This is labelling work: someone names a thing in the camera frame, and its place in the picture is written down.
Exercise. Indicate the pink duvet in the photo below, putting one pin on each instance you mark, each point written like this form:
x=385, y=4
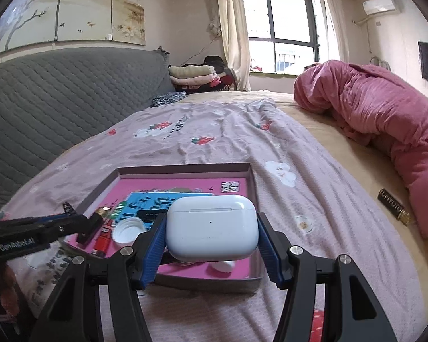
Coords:
x=378, y=107

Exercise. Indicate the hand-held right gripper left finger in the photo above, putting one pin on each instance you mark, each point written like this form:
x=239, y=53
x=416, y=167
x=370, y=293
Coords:
x=153, y=253

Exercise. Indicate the dark patterned cloth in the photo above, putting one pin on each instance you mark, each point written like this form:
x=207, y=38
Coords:
x=167, y=99

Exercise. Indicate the dark clothes pile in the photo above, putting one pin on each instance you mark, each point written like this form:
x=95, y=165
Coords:
x=223, y=78

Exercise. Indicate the strawberry printed pink sheet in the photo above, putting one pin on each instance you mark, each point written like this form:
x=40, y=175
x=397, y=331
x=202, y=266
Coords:
x=217, y=131

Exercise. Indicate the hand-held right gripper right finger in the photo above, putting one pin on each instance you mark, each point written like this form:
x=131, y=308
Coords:
x=271, y=253

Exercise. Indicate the white air conditioner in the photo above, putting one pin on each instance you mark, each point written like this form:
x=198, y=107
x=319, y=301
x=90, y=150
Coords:
x=380, y=5

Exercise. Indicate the black lipstick box gold end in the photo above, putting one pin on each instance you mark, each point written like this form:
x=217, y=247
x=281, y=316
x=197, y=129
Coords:
x=92, y=228

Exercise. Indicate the white bottle cap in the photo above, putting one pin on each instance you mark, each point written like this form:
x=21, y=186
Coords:
x=126, y=231

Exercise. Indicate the grey quilted headboard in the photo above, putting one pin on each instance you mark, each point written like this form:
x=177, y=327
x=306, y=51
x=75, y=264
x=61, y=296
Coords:
x=57, y=96

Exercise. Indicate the flower wall painting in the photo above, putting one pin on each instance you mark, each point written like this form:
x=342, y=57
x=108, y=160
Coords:
x=75, y=7

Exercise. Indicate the cream curtain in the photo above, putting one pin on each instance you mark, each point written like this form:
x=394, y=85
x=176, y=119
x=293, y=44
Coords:
x=333, y=25
x=232, y=32

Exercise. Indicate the window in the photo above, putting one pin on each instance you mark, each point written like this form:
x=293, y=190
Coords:
x=289, y=17

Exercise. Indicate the shallow cardboard box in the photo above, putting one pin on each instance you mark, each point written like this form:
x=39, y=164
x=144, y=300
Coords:
x=207, y=285

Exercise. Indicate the dark slim box gold end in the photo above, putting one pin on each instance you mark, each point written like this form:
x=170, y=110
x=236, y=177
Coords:
x=392, y=205

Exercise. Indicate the white earbuds case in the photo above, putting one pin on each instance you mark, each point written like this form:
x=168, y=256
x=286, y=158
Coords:
x=210, y=228

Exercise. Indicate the pink book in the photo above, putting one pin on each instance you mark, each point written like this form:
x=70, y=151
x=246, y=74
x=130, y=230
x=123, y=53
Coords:
x=199, y=185

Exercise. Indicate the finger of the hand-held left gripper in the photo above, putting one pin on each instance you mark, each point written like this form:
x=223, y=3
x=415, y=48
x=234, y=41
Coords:
x=67, y=227
x=39, y=219

